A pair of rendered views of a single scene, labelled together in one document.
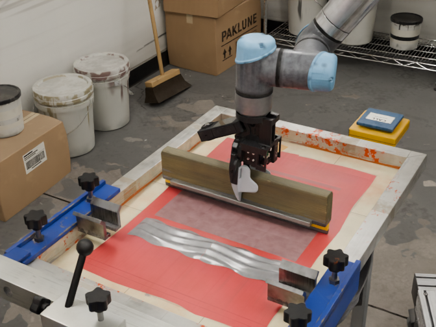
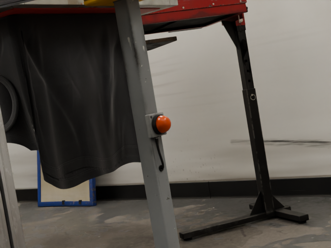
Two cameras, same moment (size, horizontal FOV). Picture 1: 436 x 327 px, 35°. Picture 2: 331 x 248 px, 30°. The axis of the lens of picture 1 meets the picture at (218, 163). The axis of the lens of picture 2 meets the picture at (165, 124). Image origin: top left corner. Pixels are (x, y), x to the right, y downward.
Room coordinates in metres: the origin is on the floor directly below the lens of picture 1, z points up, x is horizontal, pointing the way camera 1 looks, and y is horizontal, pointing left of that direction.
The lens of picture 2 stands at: (1.90, -1.76, 0.72)
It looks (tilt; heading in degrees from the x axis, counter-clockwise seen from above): 3 degrees down; 99
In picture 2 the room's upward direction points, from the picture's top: 9 degrees counter-clockwise
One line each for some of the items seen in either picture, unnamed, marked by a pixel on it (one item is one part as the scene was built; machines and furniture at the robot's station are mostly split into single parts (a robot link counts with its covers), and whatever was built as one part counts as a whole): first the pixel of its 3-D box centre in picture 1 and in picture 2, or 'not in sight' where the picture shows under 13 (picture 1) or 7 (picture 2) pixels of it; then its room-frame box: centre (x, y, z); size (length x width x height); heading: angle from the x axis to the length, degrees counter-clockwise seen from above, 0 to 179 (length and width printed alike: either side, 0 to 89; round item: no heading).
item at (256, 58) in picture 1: (256, 65); not in sight; (1.25, -0.08, 1.30); 0.09 x 0.08 x 0.11; 76
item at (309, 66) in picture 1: (307, 67); not in sight; (1.24, -0.18, 1.29); 0.11 x 0.11 x 0.08; 76
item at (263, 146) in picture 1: (255, 137); not in sight; (1.25, -0.08, 1.14); 0.09 x 0.08 x 0.12; 59
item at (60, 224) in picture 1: (68, 229); not in sight; (1.17, 0.32, 0.97); 0.30 x 0.05 x 0.07; 149
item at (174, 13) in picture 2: not in sight; (174, 16); (1.57, 1.19, 1.06); 0.61 x 0.46 x 0.12; 29
